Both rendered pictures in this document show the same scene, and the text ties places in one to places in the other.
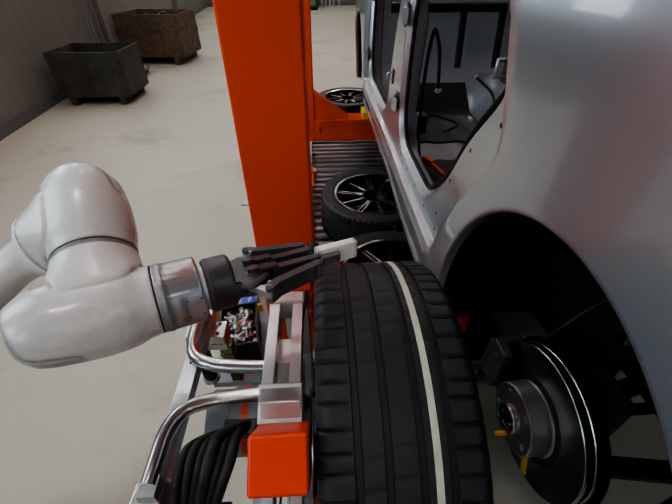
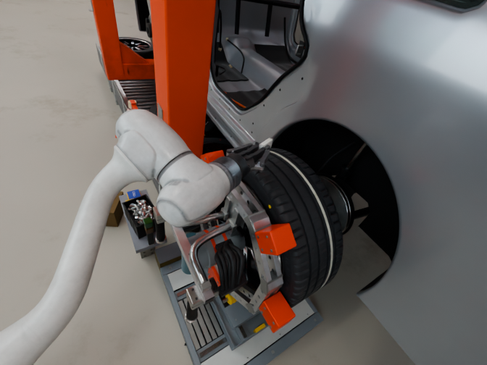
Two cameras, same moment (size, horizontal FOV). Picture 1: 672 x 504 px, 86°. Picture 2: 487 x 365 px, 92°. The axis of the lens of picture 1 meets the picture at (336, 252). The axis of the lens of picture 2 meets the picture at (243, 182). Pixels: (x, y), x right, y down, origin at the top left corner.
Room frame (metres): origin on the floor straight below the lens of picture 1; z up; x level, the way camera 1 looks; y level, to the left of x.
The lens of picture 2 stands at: (-0.04, 0.43, 1.68)
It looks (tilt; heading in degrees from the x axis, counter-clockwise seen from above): 43 degrees down; 322
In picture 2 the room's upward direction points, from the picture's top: 15 degrees clockwise
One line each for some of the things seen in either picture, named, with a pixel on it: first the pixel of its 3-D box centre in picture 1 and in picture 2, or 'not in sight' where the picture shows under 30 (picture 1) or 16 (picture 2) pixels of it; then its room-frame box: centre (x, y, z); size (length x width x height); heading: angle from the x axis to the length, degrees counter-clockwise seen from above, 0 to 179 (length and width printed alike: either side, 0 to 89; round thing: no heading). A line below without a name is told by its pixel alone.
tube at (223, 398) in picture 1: (209, 426); (220, 246); (0.28, 0.21, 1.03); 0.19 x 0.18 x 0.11; 93
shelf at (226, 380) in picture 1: (246, 335); (141, 218); (0.93, 0.36, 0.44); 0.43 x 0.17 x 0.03; 3
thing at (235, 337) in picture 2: not in sight; (238, 292); (0.37, -0.08, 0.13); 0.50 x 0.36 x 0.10; 3
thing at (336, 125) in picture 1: (348, 114); (146, 60); (2.81, -0.09, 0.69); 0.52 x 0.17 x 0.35; 93
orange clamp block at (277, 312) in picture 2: not in sight; (276, 311); (0.07, 0.07, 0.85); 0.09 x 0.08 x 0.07; 3
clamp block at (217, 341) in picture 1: (208, 335); (167, 211); (0.54, 0.30, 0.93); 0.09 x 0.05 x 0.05; 93
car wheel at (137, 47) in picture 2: (347, 107); (132, 52); (3.97, -0.13, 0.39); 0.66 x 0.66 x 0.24
